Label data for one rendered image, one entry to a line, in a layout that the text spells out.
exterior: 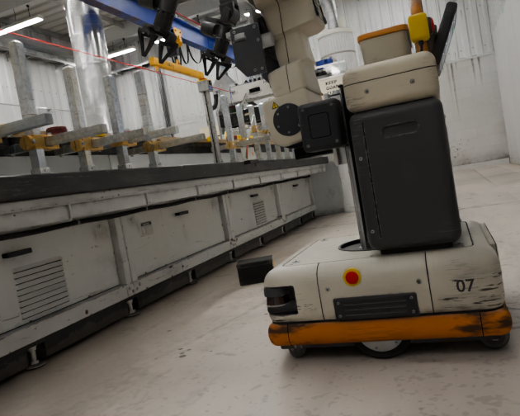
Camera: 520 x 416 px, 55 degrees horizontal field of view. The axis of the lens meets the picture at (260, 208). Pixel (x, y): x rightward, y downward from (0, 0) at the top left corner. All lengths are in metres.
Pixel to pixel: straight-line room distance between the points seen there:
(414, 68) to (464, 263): 0.52
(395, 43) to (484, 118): 10.73
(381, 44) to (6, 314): 1.58
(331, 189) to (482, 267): 4.89
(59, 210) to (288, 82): 0.94
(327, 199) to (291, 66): 4.65
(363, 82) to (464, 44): 11.06
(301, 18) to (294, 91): 0.23
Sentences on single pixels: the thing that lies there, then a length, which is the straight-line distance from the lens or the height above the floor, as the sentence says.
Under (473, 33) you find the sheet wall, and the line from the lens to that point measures 12.54.
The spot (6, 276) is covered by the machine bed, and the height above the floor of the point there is 0.36.
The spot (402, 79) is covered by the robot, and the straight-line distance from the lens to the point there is 1.43.
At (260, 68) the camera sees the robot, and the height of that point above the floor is 0.90.
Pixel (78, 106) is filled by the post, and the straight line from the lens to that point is 2.13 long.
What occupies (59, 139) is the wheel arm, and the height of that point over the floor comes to 0.81.
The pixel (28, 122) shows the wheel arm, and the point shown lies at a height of 0.83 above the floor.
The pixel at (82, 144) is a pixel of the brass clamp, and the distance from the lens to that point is 2.07.
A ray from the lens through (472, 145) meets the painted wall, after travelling 12.27.
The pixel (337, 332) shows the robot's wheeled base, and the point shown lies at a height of 0.09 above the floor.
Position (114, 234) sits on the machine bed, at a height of 0.42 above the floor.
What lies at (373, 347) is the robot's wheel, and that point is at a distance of 1.50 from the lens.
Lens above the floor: 0.55
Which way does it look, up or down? 3 degrees down
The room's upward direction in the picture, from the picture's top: 10 degrees counter-clockwise
